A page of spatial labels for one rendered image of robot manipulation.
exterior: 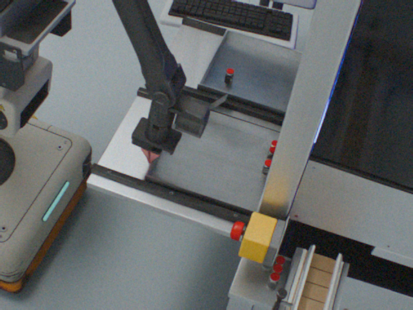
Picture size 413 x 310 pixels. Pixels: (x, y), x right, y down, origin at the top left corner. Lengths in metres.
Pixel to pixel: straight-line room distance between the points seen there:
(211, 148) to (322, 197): 0.43
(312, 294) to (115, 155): 0.58
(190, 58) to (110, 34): 1.49
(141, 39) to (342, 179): 0.47
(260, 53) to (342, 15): 0.93
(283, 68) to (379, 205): 0.72
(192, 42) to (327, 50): 0.92
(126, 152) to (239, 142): 0.29
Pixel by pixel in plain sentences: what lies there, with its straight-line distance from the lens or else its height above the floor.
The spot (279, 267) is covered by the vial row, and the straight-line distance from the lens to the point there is 1.40.
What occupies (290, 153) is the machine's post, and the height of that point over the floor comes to 1.20.
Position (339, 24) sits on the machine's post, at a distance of 1.01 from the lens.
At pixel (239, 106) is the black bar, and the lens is 1.71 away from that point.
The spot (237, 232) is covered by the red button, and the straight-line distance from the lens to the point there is 1.33.
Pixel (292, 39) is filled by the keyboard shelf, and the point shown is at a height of 0.80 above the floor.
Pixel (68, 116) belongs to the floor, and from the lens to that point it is 2.90.
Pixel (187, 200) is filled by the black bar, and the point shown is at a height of 0.90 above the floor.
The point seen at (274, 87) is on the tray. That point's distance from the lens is 1.82.
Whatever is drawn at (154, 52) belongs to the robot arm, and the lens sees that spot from 1.28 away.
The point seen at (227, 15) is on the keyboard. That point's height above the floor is 0.82.
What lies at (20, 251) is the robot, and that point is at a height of 0.25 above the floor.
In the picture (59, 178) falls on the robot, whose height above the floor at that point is 0.27.
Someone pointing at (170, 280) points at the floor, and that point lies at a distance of 2.41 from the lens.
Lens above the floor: 2.09
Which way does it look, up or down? 49 degrees down
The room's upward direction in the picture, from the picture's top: 10 degrees clockwise
